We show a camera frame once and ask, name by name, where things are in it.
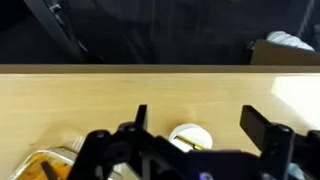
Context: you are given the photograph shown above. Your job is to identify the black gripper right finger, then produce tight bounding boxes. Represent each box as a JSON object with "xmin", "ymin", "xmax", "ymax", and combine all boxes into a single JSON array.
[{"xmin": 239, "ymin": 105, "xmax": 320, "ymax": 180}]

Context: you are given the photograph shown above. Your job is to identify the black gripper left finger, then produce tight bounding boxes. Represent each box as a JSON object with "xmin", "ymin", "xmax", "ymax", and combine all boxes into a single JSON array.
[{"xmin": 66, "ymin": 104, "xmax": 161, "ymax": 180}]

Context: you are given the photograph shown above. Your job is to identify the white bowl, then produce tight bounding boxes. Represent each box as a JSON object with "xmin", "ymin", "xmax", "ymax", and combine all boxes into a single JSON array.
[{"xmin": 168, "ymin": 123, "xmax": 214, "ymax": 152}]

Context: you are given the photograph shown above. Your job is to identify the dark utensil in food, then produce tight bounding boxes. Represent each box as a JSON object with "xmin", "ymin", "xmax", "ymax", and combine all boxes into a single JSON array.
[{"xmin": 40, "ymin": 161, "xmax": 59, "ymax": 180}]

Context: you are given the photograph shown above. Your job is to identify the gold metal peeler tool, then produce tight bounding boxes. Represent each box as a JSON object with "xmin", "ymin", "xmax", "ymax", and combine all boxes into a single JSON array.
[{"xmin": 175, "ymin": 134, "xmax": 205, "ymax": 151}]

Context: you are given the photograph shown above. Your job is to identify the brown cardboard box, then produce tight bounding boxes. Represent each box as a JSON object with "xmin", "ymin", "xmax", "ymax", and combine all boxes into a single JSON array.
[{"xmin": 249, "ymin": 39, "xmax": 320, "ymax": 66}]

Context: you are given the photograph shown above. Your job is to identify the white plastic bag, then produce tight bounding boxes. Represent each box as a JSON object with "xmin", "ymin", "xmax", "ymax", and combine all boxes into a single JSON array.
[{"xmin": 265, "ymin": 30, "xmax": 316, "ymax": 52}]

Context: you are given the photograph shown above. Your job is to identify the black metal stand leg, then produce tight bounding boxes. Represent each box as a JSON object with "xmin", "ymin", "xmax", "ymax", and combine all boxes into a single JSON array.
[{"xmin": 23, "ymin": 0, "xmax": 89, "ymax": 63}]

